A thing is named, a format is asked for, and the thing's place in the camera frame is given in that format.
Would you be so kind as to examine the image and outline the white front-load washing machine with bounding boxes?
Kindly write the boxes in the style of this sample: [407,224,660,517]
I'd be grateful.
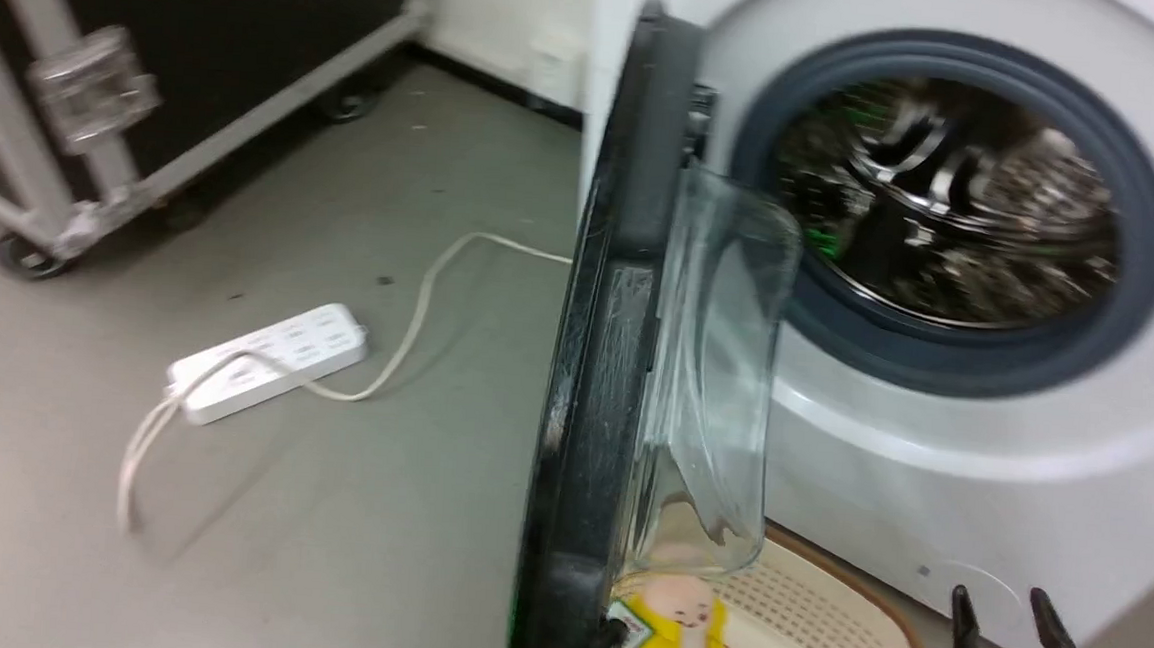
[552,0,1154,648]

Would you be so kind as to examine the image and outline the cream plastic laundry basket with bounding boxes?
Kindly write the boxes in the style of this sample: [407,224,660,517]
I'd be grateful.
[692,520,940,648]

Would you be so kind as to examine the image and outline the black washing machine door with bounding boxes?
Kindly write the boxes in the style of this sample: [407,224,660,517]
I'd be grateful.
[507,0,820,648]

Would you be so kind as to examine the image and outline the white power strip with cable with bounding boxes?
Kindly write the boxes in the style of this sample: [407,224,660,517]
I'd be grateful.
[114,211,576,561]

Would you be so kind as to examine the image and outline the plush doll yellow vest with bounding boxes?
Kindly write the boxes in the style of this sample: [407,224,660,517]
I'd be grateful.
[607,565,745,648]

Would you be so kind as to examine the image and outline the black flight case aluminium edges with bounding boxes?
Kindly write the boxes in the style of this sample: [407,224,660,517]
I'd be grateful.
[0,0,433,283]

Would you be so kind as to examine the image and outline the black caster wheel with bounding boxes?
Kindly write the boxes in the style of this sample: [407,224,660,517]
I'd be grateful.
[315,78,384,127]
[0,230,74,284]
[158,190,213,234]

